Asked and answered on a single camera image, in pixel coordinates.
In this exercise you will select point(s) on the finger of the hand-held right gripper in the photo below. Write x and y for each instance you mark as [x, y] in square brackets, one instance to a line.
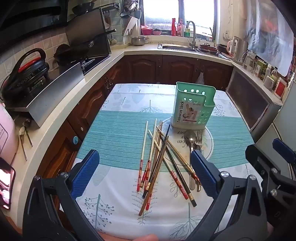
[259, 157]
[283, 149]

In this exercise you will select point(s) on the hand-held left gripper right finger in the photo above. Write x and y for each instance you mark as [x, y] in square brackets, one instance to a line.
[203, 171]

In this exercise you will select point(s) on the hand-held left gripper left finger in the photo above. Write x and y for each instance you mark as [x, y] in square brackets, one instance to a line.
[85, 171]

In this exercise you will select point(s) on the steel fork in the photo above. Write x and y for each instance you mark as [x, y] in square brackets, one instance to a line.
[199, 138]

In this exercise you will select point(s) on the steel spoon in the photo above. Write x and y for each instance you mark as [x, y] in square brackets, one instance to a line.
[190, 139]

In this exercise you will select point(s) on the bunch of chopsticks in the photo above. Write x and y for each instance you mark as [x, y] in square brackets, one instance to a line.
[159, 150]

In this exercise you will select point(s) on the green plastic utensil holder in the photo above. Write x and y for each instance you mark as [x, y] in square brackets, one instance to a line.
[185, 109]

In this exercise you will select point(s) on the white refrigerator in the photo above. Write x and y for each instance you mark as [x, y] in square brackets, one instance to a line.
[284, 120]

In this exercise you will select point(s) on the blue round cabinet knob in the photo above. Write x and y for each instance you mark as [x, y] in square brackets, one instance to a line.
[75, 139]

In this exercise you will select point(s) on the grey disinfection cabinet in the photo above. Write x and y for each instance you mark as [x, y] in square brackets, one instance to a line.
[249, 102]

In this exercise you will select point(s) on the row of condiment bottles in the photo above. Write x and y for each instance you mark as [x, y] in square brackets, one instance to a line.
[281, 87]

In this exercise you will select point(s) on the white mug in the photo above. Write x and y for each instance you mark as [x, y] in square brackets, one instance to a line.
[268, 83]

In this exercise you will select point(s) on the smartphone with lit screen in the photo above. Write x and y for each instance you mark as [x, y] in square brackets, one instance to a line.
[5, 183]

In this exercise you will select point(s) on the stainless steel splash guard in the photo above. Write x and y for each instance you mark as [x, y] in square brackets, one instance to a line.
[55, 92]

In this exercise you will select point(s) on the pink white appliance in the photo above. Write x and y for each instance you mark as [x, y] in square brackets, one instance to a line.
[7, 132]

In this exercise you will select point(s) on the white plastic bag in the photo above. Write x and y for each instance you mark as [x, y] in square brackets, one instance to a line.
[201, 79]

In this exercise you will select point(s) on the glass pitcher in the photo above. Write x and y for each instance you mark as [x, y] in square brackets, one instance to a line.
[249, 60]

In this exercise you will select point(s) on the black gas stove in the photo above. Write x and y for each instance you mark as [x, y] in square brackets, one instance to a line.
[94, 63]

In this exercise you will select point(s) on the dark clay pot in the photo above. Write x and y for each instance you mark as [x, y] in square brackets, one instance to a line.
[223, 48]

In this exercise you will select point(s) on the clear plastic curtain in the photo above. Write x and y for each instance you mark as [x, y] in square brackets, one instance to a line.
[270, 34]

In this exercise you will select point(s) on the red pot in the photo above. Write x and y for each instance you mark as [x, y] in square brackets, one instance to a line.
[208, 48]

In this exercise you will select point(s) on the black wok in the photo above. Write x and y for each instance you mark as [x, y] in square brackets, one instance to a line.
[69, 52]

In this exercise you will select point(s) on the steel sink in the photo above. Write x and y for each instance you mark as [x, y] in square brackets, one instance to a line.
[175, 47]

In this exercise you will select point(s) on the row of small jars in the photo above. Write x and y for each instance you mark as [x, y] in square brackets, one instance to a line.
[204, 38]

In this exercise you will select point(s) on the steel faucet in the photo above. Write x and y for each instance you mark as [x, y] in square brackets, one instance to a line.
[193, 34]

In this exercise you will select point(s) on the green dish soap bottle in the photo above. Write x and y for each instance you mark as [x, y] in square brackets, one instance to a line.
[187, 33]

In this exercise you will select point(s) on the steel pot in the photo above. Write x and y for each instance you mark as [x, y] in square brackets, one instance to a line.
[138, 41]

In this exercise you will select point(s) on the black upright splash board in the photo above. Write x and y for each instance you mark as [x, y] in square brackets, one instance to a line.
[85, 27]

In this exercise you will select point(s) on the pink soap bottle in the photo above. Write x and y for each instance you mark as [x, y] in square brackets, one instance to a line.
[180, 29]

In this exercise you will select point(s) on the red spray bottle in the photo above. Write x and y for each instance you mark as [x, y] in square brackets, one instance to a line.
[174, 29]

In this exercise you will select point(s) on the small pink bowl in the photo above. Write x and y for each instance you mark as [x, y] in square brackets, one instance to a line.
[157, 32]

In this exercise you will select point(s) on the white hanging ladle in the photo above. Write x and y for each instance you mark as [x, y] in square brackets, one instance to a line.
[107, 23]

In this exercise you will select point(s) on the large pink bowl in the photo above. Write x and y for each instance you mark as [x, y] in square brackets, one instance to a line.
[146, 30]

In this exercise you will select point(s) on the white cutting board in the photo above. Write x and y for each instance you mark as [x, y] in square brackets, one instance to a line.
[131, 25]

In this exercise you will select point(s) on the black frying pan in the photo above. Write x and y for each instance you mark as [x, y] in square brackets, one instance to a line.
[84, 8]

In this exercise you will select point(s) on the window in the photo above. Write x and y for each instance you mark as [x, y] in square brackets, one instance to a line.
[161, 11]

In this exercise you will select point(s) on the grey-blue hanging scoop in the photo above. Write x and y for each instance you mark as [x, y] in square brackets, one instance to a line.
[138, 14]

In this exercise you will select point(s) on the black range hood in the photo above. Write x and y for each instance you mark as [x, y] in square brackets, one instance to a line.
[27, 14]

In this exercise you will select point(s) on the white wall socket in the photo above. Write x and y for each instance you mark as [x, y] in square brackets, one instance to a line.
[226, 34]

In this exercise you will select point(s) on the metal wall rack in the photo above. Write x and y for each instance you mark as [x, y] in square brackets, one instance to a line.
[111, 8]

